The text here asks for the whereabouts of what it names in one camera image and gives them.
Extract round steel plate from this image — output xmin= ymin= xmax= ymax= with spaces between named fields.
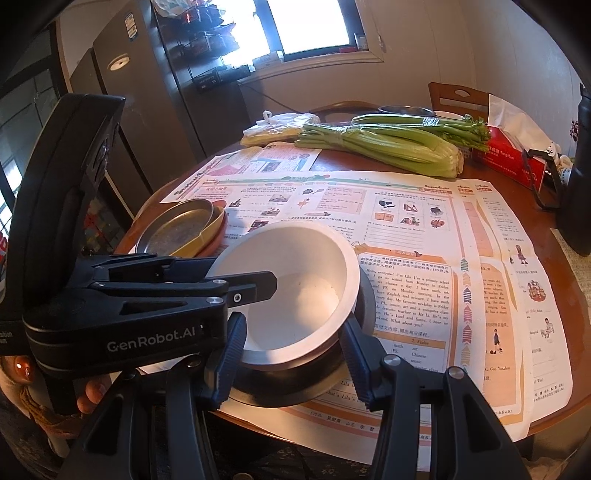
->
xmin=135 ymin=198 xmax=216 ymax=256

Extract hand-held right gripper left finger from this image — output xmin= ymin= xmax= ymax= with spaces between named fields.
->
xmin=55 ymin=311 xmax=247 ymax=480

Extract window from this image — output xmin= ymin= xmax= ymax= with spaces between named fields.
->
xmin=252 ymin=0 xmax=387 ymax=64

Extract person's left hand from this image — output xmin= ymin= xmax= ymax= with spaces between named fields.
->
xmin=76 ymin=376 xmax=114 ymax=416

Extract black strap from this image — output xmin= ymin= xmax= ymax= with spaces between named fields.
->
xmin=522 ymin=148 xmax=567 ymax=212

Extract square-back wooden chair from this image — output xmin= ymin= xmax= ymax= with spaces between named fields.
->
xmin=428 ymin=82 xmax=491 ymax=114

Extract orange plate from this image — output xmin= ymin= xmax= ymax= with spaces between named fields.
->
xmin=194 ymin=210 xmax=230 ymax=259

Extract grey refrigerator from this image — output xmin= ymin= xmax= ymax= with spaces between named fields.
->
xmin=69 ymin=0 xmax=209 ymax=205

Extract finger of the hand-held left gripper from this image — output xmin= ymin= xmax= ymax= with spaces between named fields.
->
xmin=90 ymin=256 xmax=279 ymax=306

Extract black cable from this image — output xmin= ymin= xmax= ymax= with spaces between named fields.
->
xmin=239 ymin=82 xmax=297 ymax=114

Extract thin celery bunch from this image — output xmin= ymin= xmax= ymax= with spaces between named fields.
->
xmin=351 ymin=113 xmax=491 ymax=154

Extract black wire shelf rack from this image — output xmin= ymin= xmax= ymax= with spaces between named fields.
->
xmin=152 ymin=0 xmax=256 ymax=94

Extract black water bottle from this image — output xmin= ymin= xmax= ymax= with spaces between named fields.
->
xmin=555 ymin=83 xmax=591 ymax=257

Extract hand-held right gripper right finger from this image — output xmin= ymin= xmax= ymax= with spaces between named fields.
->
xmin=339 ymin=318 xmax=532 ymax=480

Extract clear plastic food bag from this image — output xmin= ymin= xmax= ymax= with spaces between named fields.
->
xmin=241 ymin=111 xmax=319 ymax=149

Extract red tissue box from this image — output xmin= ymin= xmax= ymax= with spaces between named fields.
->
xmin=471 ymin=93 xmax=560 ymax=188

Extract round-back wooden chair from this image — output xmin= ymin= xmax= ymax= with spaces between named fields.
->
xmin=307 ymin=100 xmax=382 ymax=124

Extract steel bowl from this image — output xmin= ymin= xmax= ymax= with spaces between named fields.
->
xmin=226 ymin=272 xmax=378 ymax=409

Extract thick celery bunch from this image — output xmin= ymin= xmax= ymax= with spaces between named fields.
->
xmin=294 ymin=122 xmax=464 ymax=179

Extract small printed newspaper sheet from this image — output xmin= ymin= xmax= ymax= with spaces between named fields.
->
xmin=159 ymin=143 xmax=322 ymax=206

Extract large printed newspaper sheet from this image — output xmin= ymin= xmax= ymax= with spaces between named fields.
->
xmin=185 ymin=171 xmax=574 ymax=440

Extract steel basin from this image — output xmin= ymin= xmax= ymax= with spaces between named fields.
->
xmin=378 ymin=105 xmax=437 ymax=119

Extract yellow ribbed plate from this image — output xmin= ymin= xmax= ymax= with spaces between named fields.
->
xmin=170 ymin=206 xmax=227 ymax=259

